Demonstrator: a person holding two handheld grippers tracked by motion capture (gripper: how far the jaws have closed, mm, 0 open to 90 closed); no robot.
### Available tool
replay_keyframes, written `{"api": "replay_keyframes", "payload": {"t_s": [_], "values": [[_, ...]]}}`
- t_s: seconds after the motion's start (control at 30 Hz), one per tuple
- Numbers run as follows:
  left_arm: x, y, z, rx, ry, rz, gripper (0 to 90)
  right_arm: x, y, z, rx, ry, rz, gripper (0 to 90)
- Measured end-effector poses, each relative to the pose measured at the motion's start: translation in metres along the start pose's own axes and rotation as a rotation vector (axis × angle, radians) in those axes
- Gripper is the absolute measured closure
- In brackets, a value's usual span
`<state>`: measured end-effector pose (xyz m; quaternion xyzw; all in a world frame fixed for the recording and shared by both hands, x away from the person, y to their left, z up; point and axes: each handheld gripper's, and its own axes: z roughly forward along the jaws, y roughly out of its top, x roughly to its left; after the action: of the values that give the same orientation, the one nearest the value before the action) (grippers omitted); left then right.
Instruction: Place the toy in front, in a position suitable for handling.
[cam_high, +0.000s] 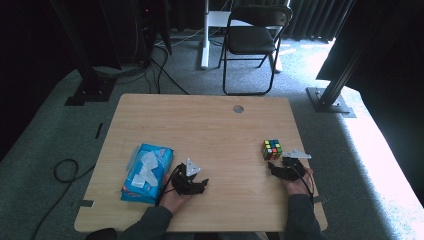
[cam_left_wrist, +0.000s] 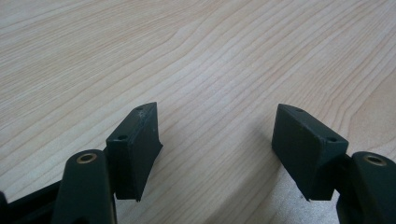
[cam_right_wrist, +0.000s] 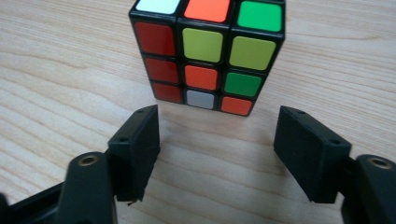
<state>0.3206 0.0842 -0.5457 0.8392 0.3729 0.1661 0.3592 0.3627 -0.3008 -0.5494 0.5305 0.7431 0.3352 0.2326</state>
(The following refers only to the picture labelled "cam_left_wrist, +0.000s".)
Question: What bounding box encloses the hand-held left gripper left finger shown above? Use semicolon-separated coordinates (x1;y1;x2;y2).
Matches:
106;102;163;203

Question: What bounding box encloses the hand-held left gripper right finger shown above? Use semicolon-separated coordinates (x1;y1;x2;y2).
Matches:
271;103;349;202

